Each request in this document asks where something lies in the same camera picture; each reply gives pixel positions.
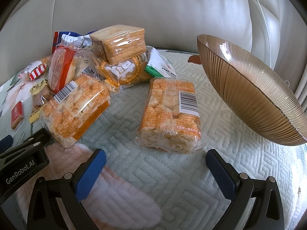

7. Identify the red white striped snack bag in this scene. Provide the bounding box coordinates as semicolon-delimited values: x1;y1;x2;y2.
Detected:
18;56;50;81

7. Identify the orange rice cake pack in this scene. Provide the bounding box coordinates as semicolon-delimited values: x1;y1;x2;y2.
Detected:
40;74;111;148
136;77;201;154

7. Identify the red bun packet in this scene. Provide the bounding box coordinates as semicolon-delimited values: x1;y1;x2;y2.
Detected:
48;46;77;94

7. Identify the amber ribbed glass bowl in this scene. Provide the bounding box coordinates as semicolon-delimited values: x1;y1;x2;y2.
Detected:
197;34;306;146

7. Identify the blue white chip bag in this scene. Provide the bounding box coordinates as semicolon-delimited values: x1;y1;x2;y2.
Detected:
51;31;93;53

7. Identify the toast cracker pack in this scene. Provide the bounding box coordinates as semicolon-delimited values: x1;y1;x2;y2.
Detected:
89;24;146;65

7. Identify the white green snack packet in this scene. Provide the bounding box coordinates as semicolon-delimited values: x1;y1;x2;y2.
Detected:
145;46;177;78

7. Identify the small red snack packet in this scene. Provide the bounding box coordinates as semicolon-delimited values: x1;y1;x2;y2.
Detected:
10;101;24;130

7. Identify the yellow label snack packet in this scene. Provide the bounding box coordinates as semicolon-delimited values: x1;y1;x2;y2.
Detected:
29;80;55;124

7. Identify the round biscuit bag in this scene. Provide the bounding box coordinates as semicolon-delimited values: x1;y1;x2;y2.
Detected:
92;53;152;93

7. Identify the beige leather headboard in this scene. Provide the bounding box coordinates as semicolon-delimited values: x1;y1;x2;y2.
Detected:
0;0;307;99

